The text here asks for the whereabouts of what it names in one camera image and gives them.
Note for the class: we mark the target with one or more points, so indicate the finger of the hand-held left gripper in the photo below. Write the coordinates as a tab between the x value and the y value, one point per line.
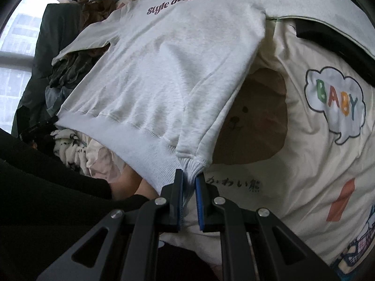
47	127

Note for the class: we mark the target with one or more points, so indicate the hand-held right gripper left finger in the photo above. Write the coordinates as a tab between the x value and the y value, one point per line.
179	205

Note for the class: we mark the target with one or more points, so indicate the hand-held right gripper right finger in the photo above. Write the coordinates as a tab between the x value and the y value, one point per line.
200	205

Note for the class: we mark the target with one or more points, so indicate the light grey sweatshirt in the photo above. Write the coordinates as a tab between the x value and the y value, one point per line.
175	64

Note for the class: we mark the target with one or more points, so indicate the grey-blue garment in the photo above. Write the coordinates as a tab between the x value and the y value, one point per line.
55	99

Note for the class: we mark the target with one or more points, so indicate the white spotted fluffy blanket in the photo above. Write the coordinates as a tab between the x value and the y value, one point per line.
67	149

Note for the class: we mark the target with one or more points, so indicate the person's bare foot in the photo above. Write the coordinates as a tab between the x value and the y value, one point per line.
129	181

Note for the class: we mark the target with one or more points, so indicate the dark camouflage garment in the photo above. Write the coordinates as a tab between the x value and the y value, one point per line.
73	67

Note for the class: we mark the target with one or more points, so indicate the person's leg in black pants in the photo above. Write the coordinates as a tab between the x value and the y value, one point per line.
44	196

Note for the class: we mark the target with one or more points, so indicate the dark grey pillow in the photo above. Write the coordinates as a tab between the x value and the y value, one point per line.
49	35

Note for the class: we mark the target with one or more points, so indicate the cream bear print bed sheet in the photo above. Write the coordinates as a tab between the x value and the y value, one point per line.
307	152

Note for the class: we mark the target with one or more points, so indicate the brown garment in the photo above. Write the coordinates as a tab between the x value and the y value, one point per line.
93	11

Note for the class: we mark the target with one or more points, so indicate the folded black garment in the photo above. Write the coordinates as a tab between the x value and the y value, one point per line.
337	45

